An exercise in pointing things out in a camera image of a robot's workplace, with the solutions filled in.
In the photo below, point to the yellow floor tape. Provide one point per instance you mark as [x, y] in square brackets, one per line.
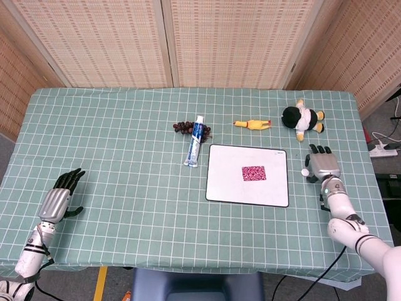
[100, 283]

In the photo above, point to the black tripod stand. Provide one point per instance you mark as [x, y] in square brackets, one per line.
[395, 117]

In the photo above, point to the white board with black edge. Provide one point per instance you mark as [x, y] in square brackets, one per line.
[232, 188]

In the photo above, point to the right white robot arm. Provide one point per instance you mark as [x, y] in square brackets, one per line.
[351, 229]

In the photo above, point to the green checked tablecloth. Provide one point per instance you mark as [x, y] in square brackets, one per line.
[141, 203]

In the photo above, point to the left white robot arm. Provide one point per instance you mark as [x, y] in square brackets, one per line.
[29, 260]

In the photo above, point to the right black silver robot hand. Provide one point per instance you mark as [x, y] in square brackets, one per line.
[326, 164]

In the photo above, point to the small white round cap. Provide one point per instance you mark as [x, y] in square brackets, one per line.
[304, 172]

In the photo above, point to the black box on floor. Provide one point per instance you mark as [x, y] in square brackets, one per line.
[390, 185]

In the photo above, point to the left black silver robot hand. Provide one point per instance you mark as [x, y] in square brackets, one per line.
[54, 205]

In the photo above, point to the dark red grape bunch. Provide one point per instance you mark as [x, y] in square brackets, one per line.
[185, 127]

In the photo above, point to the yellow rubber chicken toy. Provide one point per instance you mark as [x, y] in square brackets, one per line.
[252, 124]

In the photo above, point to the white power strip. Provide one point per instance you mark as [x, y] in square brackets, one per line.
[383, 152]

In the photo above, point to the bamboo folding screen panel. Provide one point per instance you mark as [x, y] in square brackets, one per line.
[18, 78]
[363, 53]
[103, 44]
[238, 44]

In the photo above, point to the black white plush doll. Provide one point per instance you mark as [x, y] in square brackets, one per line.
[297, 117]

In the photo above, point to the blue white toothpaste tube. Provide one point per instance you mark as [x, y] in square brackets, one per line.
[195, 144]

